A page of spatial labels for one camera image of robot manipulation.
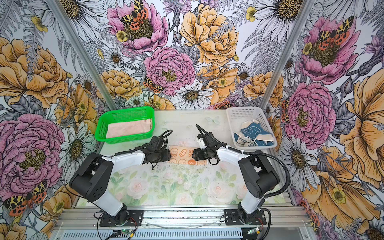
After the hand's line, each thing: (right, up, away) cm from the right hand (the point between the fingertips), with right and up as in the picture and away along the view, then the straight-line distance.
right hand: (197, 159), depth 91 cm
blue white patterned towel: (+37, +14, +11) cm, 41 cm away
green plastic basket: (-64, +27, +18) cm, 72 cm away
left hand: (-19, -1, +2) cm, 19 cm away
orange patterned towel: (-9, +1, +5) cm, 11 cm away
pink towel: (-49, +19, +17) cm, 56 cm away
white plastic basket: (+32, +28, +32) cm, 54 cm away
